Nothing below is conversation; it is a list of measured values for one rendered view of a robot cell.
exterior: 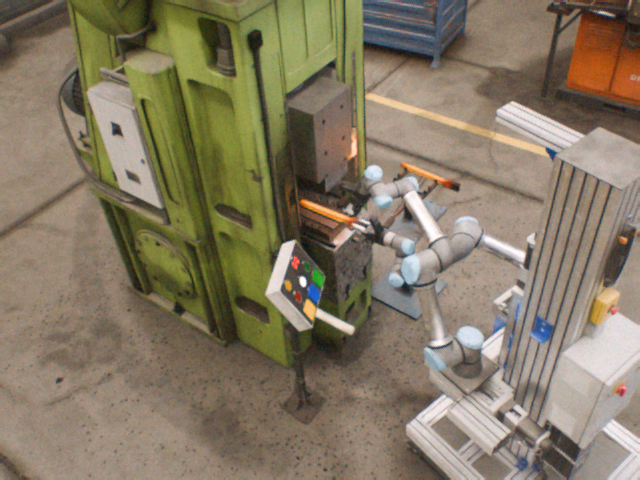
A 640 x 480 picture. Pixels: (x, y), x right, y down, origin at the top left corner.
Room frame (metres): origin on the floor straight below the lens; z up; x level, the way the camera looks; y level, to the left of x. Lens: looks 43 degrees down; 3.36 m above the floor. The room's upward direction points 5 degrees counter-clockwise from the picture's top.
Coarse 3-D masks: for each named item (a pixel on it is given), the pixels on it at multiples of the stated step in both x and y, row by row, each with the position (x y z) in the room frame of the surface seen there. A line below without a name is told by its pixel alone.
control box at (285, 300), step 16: (288, 256) 2.19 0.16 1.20; (304, 256) 2.26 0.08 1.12; (288, 272) 2.10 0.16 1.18; (304, 272) 2.18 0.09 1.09; (320, 272) 2.26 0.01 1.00; (272, 288) 2.01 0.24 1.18; (304, 288) 2.10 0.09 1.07; (288, 304) 1.96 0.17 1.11; (304, 304) 2.02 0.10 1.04; (304, 320) 1.95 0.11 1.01
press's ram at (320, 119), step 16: (304, 80) 2.82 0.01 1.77; (320, 80) 2.81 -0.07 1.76; (336, 80) 2.80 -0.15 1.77; (288, 96) 2.69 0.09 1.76; (304, 96) 2.68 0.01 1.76; (320, 96) 2.66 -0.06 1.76; (336, 96) 2.66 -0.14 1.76; (304, 112) 2.54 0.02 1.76; (320, 112) 2.55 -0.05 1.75; (336, 112) 2.65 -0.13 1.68; (304, 128) 2.55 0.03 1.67; (320, 128) 2.55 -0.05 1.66; (336, 128) 2.64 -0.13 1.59; (304, 144) 2.56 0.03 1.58; (320, 144) 2.54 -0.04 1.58; (336, 144) 2.64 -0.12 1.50; (352, 144) 2.74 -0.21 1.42; (304, 160) 2.56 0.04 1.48; (320, 160) 2.53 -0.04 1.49; (336, 160) 2.63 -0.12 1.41; (304, 176) 2.57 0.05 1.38; (320, 176) 2.53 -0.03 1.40
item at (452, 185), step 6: (402, 162) 3.17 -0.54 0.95; (408, 168) 3.12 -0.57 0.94; (414, 168) 3.10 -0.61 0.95; (420, 174) 3.06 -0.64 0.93; (426, 174) 3.04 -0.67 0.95; (432, 174) 3.03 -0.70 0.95; (438, 180) 2.98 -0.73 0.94; (444, 180) 2.96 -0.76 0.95; (450, 180) 2.95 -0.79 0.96; (444, 186) 2.94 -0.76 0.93; (450, 186) 2.93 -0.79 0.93; (456, 186) 2.90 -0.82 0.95
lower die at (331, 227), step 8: (312, 200) 2.84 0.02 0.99; (320, 200) 2.83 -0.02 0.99; (304, 208) 2.77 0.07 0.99; (328, 208) 2.76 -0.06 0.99; (336, 208) 2.75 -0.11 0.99; (304, 216) 2.71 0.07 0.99; (312, 216) 2.70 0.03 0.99; (320, 216) 2.70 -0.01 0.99; (328, 216) 2.68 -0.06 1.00; (328, 224) 2.62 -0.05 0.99; (336, 224) 2.62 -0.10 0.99; (344, 224) 2.66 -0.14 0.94; (320, 232) 2.59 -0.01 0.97; (328, 232) 2.57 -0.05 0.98; (336, 232) 2.60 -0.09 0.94; (328, 240) 2.55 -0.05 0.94
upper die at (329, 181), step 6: (342, 162) 2.67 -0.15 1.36; (336, 168) 2.63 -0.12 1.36; (342, 168) 2.67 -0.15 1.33; (330, 174) 2.59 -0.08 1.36; (336, 174) 2.63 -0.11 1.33; (342, 174) 2.67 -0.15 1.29; (300, 180) 2.65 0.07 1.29; (306, 180) 2.63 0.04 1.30; (324, 180) 2.55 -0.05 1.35; (330, 180) 2.59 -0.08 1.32; (336, 180) 2.63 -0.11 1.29; (312, 186) 2.60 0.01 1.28; (318, 186) 2.58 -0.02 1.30; (324, 186) 2.55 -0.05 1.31; (330, 186) 2.58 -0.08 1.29; (324, 192) 2.55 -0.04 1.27
